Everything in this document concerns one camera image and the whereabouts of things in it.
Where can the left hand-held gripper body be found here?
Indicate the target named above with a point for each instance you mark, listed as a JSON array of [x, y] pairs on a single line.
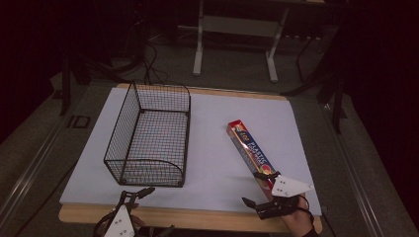
[[120, 223]]

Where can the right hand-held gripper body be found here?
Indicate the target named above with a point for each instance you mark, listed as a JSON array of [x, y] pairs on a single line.
[[285, 195]]

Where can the long plastic wrap box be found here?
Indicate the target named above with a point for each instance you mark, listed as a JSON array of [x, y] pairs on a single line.
[[251, 151]]

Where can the person's left hand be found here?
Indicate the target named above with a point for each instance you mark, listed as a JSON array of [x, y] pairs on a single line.
[[137, 222]]

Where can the person's right hand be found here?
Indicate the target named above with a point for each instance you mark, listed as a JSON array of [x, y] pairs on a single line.
[[299, 221]]

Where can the white table mat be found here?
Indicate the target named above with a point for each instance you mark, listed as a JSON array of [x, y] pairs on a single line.
[[210, 158]]

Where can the black floor socket plate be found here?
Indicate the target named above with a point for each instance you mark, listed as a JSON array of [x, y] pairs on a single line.
[[79, 121]]

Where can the black metal stand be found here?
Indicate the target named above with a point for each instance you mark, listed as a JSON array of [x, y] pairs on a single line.
[[332, 89], [68, 82]]

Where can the metal floor rail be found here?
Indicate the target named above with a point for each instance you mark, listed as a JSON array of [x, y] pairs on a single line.
[[352, 177], [29, 174]]

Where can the white metal desk frame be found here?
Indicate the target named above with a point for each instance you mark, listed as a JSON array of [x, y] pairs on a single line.
[[237, 27]]

